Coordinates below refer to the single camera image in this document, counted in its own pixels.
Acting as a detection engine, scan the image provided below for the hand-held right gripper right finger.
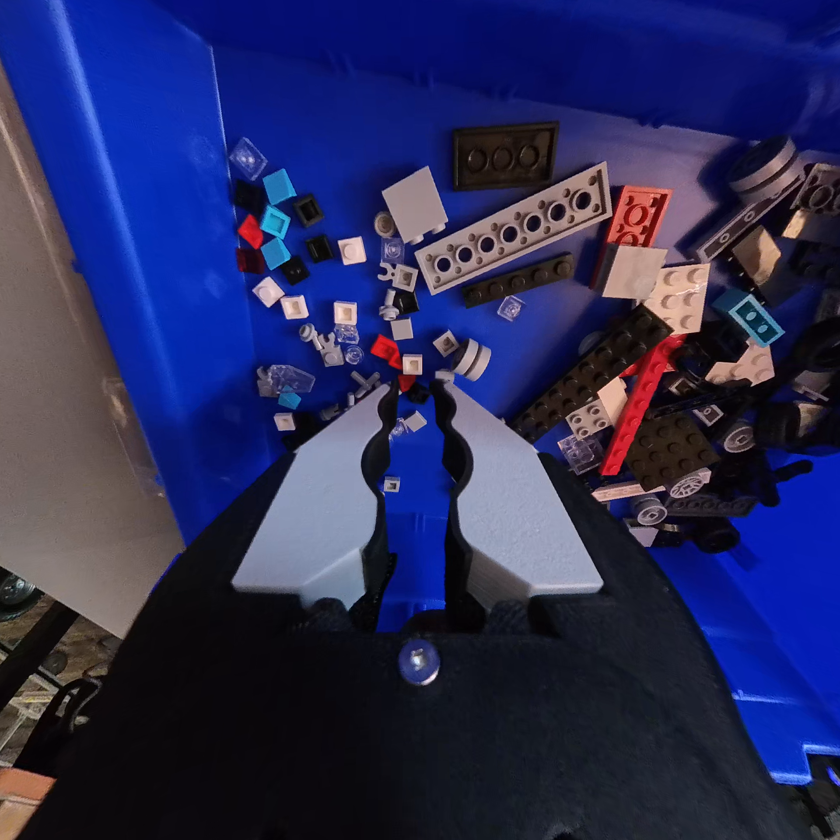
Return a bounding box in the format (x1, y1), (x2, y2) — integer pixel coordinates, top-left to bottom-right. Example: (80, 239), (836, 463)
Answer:
(430, 379), (605, 614)

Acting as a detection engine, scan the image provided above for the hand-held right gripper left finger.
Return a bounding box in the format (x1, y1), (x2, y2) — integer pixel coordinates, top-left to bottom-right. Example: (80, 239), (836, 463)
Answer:
(231, 382), (400, 611)

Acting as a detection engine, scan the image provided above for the blue plastic bin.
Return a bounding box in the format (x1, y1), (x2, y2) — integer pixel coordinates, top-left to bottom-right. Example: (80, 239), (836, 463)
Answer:
(0, 0), (840, 788)

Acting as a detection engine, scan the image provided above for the long black studded plate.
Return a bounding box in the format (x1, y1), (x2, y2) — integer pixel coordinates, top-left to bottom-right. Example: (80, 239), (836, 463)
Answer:
(508, 305), (677, 444)

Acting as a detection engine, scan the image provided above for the small grey round wheel hub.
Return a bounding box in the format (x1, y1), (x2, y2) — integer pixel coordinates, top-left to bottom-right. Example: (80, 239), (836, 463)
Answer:
(454, 338), (492, 382)

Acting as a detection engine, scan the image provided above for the long red plate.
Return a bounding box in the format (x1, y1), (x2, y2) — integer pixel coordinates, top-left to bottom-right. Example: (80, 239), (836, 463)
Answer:
(598, 335), (686, 476)

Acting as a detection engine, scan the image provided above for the narrow black studded plate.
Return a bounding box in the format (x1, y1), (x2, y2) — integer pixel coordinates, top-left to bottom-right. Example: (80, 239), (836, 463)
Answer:
(461, 252), (576, 309)

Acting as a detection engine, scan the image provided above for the pile of mixed toy bricks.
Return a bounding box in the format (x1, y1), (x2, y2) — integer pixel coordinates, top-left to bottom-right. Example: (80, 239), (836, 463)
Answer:
(508, 136), (840, 555)

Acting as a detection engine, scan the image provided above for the light grey square tile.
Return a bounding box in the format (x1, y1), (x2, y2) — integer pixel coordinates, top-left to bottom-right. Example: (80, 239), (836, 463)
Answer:
(600, 244), (669, 301)

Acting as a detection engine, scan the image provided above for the white studded plate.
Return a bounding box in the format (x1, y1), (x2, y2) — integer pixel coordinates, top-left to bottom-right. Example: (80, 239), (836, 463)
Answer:
(645, 262), (711, 334)

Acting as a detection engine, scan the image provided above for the long light grey holed plate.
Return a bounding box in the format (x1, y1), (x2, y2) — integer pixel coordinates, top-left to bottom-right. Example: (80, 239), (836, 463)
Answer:
(415, 161), (613, 295)

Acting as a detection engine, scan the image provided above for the caster wheel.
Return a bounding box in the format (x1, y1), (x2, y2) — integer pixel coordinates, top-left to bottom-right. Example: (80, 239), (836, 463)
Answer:
(0, 567), (44, 622)

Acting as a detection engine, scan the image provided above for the teal two-hole tile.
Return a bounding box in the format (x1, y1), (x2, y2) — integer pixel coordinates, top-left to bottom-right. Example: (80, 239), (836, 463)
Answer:
(712, 289), (786, 347)

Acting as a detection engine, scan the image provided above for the scatter of tiny toy pieces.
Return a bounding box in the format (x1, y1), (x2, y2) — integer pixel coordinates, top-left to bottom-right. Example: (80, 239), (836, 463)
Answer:
(228, 136), (493, 494)

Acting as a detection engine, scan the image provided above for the white square brick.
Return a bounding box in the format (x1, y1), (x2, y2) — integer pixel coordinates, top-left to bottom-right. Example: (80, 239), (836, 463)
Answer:
(382, 165), (450, 242)

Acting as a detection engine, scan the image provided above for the short red plate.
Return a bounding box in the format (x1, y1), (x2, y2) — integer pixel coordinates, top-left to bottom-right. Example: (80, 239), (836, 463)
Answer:
(592, 185), (673, 290)

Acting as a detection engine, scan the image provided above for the dark brown three-hole plate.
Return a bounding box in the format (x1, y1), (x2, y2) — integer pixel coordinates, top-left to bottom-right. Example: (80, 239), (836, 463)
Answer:
(451, 121), (560, 193)

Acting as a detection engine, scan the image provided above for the large grey wheel hub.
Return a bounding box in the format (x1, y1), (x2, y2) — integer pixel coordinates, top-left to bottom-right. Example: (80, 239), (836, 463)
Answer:
(727, 136), (806, 206)

